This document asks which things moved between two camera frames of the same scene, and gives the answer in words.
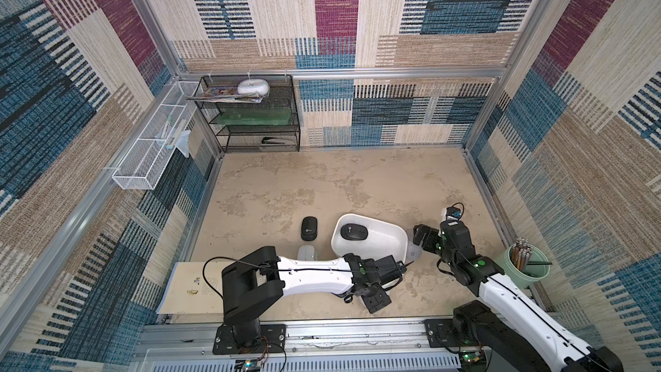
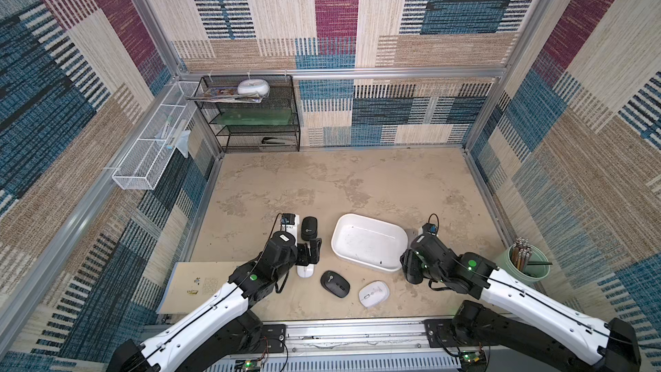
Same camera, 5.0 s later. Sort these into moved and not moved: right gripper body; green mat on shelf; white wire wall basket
Moved: right gripper body
Not moved: white wire wall basket; green mat on shelf
